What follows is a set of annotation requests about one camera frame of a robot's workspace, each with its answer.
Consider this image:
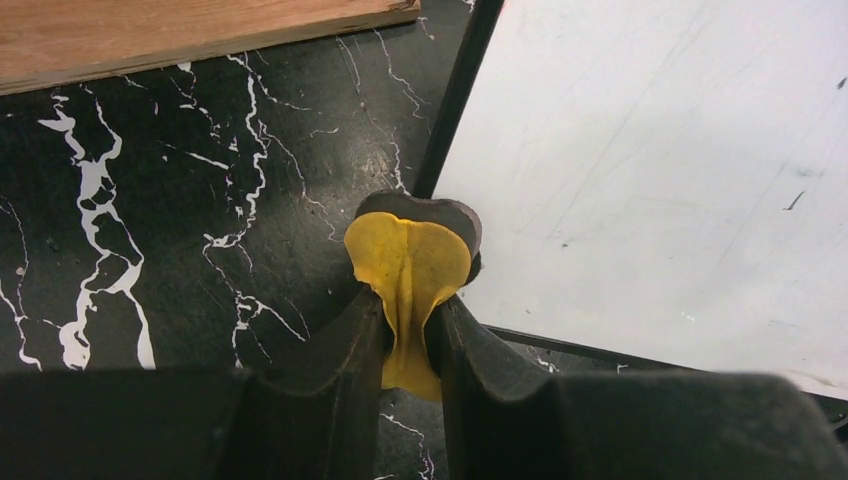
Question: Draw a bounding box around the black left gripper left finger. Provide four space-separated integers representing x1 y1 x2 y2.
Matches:
1 289 385 479

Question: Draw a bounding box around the yellow bone-shaped eraser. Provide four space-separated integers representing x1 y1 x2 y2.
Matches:
343 190 483 401

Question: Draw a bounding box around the small whiteboard black frame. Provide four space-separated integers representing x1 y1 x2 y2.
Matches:
416 1 847 424

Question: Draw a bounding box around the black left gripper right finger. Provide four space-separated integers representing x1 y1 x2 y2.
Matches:
427 298 847 479

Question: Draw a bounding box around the plywood board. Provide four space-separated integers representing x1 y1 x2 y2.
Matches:
1 0 421 95

